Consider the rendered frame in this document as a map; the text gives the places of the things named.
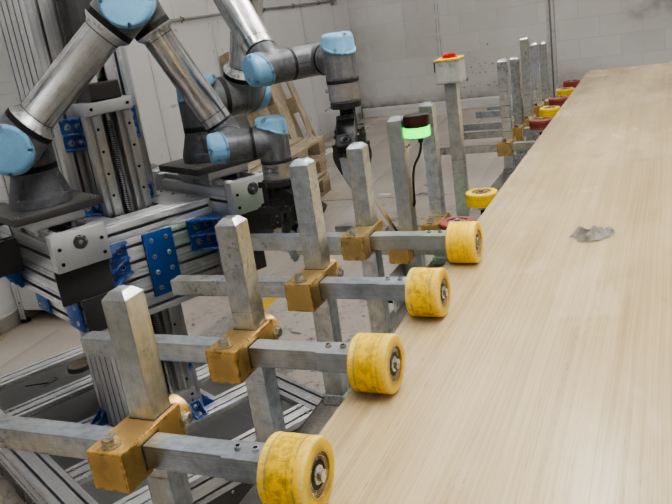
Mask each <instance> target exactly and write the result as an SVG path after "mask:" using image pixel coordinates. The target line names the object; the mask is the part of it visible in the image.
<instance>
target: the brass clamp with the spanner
mask: <svg viewBox="0 0 672 504"><path fill-rule="evenodd" d="M388 255H389V263H390V264H410V263H411V262H412V261H413V259H414V258H415V257H416V256H417V255H414V251H413V250H388Z"/></svg>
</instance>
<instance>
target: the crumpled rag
mask: <svg viewBox="0 0 672 504"><path fill-rule="evenodd" d="M612 234H615V231H614V228H612V227H611V226H609V225H608V226H606V227H605V228H603V227H597V226H595V225H593V226H592V227H591V228H590V229H586V228H584V227H583V226H582V227H581V226H578V227H577V229H576V230H575V231H574V232H573V233H572V234H571V235H570V236H568V237H570V238H577V240H576V241H577V242H581V241H583V242H584V241H586V242H590V241H591V240H602V239H603V238H604V237H609V236H611V235H612Z"/></svg>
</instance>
